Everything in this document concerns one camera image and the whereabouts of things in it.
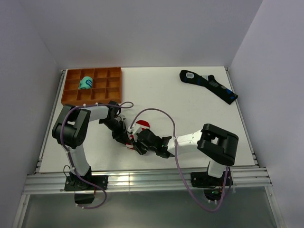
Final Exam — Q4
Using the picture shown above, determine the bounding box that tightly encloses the black blue patterned sock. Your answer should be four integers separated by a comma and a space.
179, 70, 238, 105

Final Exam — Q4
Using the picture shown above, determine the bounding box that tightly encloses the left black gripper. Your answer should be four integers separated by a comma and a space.
100, 118, 130, 146

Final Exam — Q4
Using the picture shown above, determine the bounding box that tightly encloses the aluminium table frame rail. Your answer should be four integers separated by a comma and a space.
22, 67, 273, 193

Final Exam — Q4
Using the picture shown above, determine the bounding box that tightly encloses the orange compartment tray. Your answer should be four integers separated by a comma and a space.
61, 67, 122, 106

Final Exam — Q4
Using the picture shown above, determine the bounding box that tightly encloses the rolled teal sock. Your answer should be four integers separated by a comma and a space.
78, 76, 93, 90

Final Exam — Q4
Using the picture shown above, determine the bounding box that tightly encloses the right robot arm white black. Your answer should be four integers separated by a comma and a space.
127, 123, 239, 185

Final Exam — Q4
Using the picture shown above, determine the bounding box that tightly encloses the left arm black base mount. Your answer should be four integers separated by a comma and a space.
64, 173, 108, 207

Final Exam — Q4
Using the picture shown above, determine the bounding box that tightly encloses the red white striped sock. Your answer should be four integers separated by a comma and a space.
126, 120, 150, 150

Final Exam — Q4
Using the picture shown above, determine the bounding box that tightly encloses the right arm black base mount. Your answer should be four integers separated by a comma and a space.
190, 171, 225, 201

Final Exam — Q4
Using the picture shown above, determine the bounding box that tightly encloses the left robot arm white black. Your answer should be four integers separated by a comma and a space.
52, 101, 129, 190

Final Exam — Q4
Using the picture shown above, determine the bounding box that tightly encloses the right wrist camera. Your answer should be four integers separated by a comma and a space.
127, 123, 143, 141

